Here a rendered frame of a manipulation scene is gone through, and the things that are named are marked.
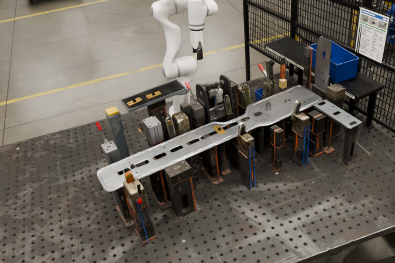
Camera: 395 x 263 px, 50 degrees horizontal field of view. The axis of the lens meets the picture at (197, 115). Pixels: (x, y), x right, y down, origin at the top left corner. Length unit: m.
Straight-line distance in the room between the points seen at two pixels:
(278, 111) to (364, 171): 0.60
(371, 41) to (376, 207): 0.97
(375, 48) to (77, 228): 1.99
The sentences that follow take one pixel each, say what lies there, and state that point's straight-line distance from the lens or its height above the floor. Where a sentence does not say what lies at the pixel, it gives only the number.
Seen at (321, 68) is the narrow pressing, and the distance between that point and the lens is 2.67.
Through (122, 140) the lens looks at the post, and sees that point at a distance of 2.50.
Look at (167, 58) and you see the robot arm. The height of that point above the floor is 1.23.
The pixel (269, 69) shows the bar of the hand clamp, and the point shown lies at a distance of 2.61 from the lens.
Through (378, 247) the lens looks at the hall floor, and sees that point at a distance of 3.17.
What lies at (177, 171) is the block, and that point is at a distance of 2.11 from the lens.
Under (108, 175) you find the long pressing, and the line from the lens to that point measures 2.23.
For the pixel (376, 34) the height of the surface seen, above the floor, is 1.32.
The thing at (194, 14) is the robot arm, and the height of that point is 1.64.
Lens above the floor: 2.45
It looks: 35 degrees down
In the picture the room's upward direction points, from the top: 7 degrees counter-clockwise
